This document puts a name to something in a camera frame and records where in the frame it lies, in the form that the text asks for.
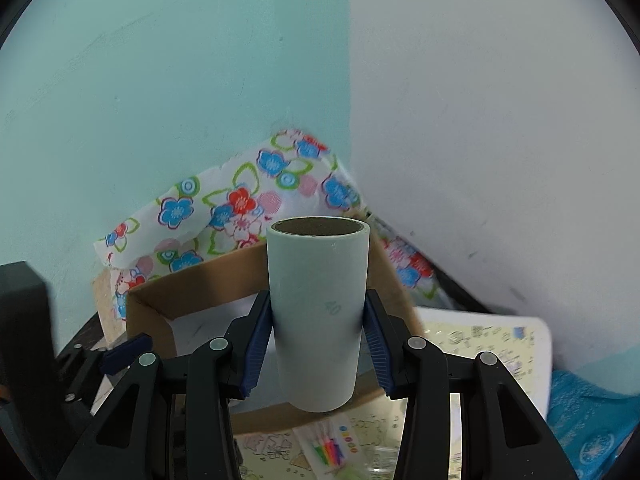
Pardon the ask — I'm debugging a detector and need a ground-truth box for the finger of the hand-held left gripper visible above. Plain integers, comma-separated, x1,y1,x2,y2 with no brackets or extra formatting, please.
57,334,153,415

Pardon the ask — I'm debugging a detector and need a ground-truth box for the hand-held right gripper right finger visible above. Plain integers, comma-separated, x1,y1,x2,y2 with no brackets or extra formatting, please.
364,290,581,480

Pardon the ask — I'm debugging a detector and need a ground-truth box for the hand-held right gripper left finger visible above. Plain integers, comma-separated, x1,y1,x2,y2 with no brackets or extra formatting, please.
55,290,274,480

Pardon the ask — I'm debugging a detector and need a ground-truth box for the pale green paper roll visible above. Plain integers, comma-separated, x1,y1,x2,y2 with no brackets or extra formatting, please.
266,217,371,413

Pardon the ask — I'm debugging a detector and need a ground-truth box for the brown cardboard box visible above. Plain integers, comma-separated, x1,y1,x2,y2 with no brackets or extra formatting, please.
125,220,426,436

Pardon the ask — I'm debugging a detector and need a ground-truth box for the pack of coloured markers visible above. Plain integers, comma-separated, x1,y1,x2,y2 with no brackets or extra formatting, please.
294,419,362,480

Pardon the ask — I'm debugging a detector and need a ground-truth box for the floral printed cloth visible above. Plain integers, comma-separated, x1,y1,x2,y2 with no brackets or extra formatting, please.
94,129,451,322

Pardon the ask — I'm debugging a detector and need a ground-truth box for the blue dotted cloth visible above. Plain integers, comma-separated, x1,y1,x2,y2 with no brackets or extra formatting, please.
545,370,640,480

